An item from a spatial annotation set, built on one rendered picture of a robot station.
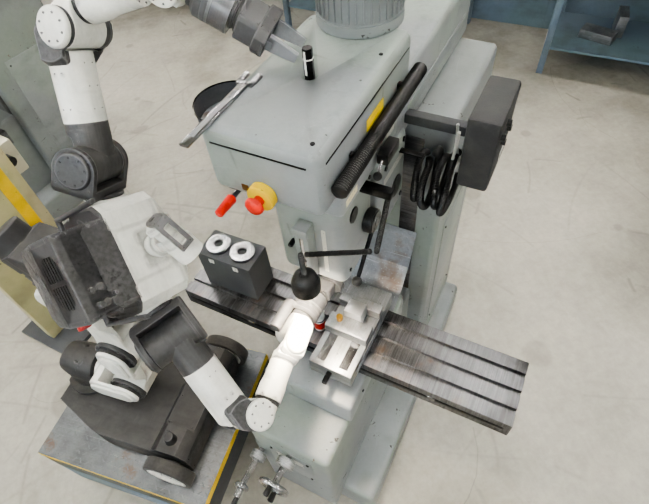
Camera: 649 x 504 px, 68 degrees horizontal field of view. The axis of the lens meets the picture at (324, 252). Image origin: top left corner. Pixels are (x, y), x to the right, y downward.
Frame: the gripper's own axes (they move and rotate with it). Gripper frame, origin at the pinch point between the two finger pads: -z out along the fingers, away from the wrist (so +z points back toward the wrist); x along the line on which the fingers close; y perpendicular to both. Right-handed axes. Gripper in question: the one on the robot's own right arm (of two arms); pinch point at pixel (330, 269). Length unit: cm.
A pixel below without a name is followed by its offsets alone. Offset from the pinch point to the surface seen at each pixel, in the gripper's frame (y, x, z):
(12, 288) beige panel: 73, 172, 30
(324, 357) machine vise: 23.5, -4.8, 17.7
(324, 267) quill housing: -14.1, -3.6, 8.9
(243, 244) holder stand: 10.7, 37.3, -4.3
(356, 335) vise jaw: 19.6, -12.0, 8.1
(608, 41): 99, -70, -358
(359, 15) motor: -71, -4, -17
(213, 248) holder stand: 10.7, 46.3, 1.5
